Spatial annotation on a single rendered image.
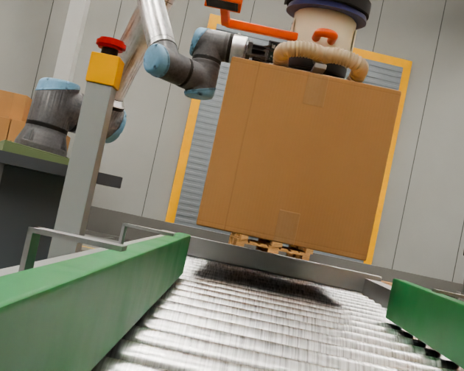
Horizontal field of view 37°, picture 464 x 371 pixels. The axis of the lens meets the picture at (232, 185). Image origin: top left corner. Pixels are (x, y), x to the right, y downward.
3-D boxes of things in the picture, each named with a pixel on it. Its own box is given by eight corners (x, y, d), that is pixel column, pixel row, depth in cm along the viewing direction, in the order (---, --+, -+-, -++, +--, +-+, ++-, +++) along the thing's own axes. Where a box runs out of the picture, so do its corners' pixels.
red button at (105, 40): (120, 56, 160) (124, 39, 160) (90, 50, 160) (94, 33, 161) (125, 62, 167) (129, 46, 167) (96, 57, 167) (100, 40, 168)
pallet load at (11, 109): (34, 231, 897) (65, 99, 905) (-45, 214, 889) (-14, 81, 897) (50, 227, 1017) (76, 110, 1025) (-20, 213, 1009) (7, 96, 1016)
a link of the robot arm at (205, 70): (171, 92, 213) (180, 54, 215) (201, 104, 220) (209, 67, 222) (188, 89, 206) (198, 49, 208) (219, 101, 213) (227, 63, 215)
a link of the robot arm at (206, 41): (189, 61, 220) (196, 32, 222) (228, 69, 220) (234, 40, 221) (188, 51, 211) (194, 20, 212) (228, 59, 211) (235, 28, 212)
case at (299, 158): (366, 261, 160) (402, 90, 161) (195, 224, 162) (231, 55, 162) (335, 244, 220) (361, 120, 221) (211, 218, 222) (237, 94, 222)
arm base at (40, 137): (18, 143, 240) (26, 115, 241) (9, 145, 257) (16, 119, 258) (71, 159, 249) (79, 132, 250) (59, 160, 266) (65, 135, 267)
